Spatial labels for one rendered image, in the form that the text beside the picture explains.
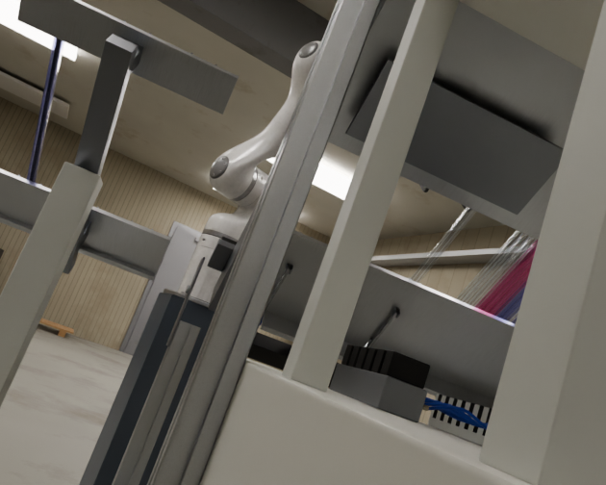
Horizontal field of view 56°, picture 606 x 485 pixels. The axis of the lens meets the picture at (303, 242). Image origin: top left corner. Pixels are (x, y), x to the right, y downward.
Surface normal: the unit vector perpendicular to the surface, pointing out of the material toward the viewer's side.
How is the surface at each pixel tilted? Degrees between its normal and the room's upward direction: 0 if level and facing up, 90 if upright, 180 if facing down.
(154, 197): 90
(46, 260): 90
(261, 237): 90
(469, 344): 137
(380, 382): 90
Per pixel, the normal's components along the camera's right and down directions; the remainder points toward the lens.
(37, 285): 0.27, -0.12
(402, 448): -0.90, -0.38
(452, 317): -0.07, 0.59
